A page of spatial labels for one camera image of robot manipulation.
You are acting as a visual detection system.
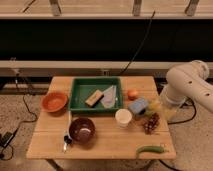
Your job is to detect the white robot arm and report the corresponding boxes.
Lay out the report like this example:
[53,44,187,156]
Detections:
[160,60,213,121]

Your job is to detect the light blue cloth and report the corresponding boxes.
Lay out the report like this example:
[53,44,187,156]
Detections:
[101,85,116,108]

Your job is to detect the green plastic tray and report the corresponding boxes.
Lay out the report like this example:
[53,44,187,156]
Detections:
[69,77,123,114]

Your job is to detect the orange fruit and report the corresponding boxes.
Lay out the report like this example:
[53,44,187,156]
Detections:
[127,89,139,100]

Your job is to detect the white cup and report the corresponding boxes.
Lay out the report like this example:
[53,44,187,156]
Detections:
[115,109,132,128]

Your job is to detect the blue sponge block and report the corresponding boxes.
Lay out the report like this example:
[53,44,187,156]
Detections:
[128,98,148,115]

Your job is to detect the wooden table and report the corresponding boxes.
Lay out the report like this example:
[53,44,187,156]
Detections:
[27,76,176,161]

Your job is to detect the yellow toy item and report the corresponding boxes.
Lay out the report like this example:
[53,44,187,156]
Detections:
[145,100,161,116]

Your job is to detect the dark red bowl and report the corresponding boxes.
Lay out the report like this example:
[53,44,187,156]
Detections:
[69,118,95,144]

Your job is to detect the orange bowl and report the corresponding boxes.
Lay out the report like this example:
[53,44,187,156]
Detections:
[41,91,68,113]

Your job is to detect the brown grape bunch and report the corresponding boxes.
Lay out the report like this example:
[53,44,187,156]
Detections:
[143,113,160,134]

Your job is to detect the black hanging cable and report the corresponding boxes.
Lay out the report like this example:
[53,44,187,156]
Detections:
[118,10,157,77]

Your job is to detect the white handled spoon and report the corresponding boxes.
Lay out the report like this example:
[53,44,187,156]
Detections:
[63,111,72,153]

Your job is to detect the black floor cable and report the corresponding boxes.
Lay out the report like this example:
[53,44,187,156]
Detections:
[0,73,39,161]

